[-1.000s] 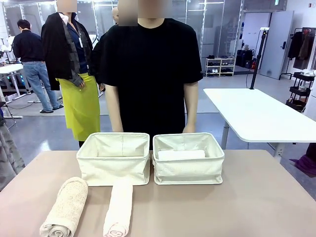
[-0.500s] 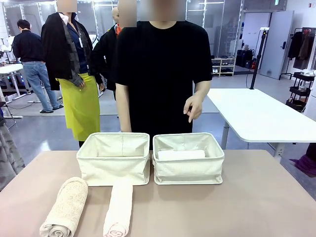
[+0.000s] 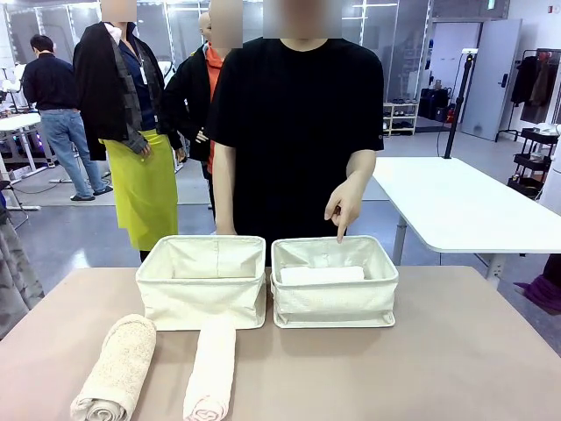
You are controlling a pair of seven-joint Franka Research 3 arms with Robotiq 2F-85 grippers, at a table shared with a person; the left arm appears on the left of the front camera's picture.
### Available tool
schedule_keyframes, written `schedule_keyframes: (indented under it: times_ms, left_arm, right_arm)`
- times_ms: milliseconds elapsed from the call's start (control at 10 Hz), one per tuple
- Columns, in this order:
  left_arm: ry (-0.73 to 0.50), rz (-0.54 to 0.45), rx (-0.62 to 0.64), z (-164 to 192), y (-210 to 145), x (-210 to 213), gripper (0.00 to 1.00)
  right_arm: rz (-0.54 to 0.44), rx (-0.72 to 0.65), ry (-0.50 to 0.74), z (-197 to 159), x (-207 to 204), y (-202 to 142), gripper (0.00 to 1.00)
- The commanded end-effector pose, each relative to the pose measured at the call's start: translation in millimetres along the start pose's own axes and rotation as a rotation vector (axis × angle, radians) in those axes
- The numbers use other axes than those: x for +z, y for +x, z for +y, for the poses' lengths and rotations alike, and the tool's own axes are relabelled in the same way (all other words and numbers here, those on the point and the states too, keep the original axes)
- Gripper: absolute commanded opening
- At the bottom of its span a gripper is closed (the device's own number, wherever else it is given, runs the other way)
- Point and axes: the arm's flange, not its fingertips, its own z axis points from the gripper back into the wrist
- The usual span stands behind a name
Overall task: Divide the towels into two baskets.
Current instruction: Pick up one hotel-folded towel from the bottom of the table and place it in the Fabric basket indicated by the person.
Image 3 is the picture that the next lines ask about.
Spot black suitcases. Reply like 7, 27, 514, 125
418, 86, 457, 123

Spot cream fabric basket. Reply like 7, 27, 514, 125
269, 235, 400, 329
135, 235, 267, 332

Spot white towel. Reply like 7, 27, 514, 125
279, 265, 366, 285

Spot pink towel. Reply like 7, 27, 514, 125
182, 316, 237, 421

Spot figure in black coat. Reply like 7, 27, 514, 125
73, 17, 180, 264

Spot white side table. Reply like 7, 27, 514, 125
372, 156, 561, 290

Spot person's left forearm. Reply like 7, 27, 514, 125
345, 148, 378, 185

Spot black utility cart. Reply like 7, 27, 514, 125
508, 126, 560, 198

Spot person's black t-shirt torso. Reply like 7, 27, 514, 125
205, 37, 386, 267

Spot person's left hand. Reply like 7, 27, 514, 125
324, 175, 364, 245

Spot clothes rack with coats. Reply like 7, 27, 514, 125
494, 47, 561, 144

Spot wooden shoe rack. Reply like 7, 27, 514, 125
383, 101, 420, 136

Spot black camera pole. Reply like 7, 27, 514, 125
443, 47, 479, 160

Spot white background workbench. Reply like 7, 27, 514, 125
0, 111, 45, 211

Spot purple fabric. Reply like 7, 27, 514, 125
513, 253, 561, 315

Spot grey cloth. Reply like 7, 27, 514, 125
0, 205, 45, 341

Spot person's right forearm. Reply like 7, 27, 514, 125
211, 140, 238, 221

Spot beige terry towel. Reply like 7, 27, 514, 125
69, 313, 158, 421

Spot bystander in jeans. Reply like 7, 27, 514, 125
22, 34, 114, 202

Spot grey door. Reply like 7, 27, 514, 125
460, 18, 522, 141

